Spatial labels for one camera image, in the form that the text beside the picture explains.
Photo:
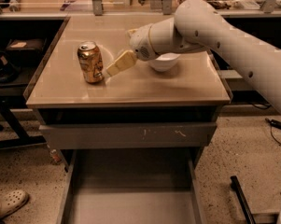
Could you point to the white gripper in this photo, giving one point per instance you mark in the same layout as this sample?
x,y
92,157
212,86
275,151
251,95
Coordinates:
x,y
140,42

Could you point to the orange soda can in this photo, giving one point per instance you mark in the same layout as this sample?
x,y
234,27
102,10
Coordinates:
x,y
90,60

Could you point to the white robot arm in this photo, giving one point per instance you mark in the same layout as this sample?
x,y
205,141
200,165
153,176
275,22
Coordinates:
x,y
196,26

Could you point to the grey drawer cabinet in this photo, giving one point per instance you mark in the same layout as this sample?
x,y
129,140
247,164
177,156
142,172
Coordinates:
x,y
191,91

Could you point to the closed top drawer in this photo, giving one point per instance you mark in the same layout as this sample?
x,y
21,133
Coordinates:
x,y
128,135

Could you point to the open middle drawer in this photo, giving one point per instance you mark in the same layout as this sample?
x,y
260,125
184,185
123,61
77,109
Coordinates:
x,y
131,186

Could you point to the white ceramic bowl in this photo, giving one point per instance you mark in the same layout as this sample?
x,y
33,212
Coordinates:
x,y
164,63

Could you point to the black box on shelf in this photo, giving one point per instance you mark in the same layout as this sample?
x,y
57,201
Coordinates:
x,y
26,53

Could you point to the black bag on shelf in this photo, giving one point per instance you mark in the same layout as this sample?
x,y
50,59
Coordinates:
x,y
8,70

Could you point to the black power adapter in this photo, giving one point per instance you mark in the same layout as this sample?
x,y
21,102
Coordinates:
x,y
274,123

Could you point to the white perforated clog shoe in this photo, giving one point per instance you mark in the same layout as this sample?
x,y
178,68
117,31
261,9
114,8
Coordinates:
x,y
12,202

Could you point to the black metal floor rail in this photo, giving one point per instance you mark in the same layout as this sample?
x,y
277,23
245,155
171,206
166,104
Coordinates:
x,y
251,218

